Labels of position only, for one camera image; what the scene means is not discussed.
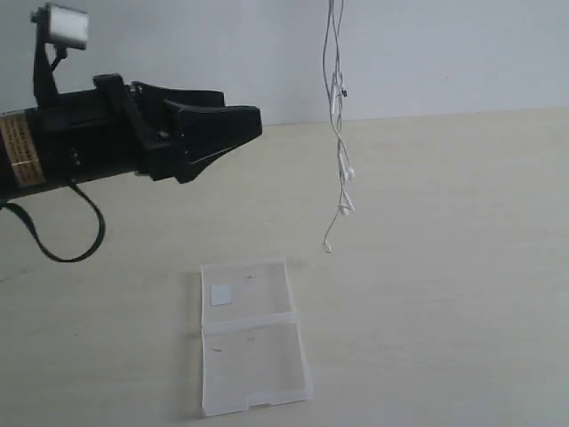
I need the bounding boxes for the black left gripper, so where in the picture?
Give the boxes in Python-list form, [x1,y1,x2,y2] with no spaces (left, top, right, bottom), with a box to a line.
[26,75,263,189]

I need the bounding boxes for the white wired earphones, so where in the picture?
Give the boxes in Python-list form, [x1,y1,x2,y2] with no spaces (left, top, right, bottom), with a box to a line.
[321,0,355,254]

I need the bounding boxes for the clear plastic storage case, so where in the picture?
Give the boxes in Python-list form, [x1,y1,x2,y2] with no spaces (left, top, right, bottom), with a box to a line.
[201,258,314,416]

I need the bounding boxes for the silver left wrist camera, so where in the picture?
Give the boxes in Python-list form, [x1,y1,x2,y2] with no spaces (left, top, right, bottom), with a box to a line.
[30,2,89,51]

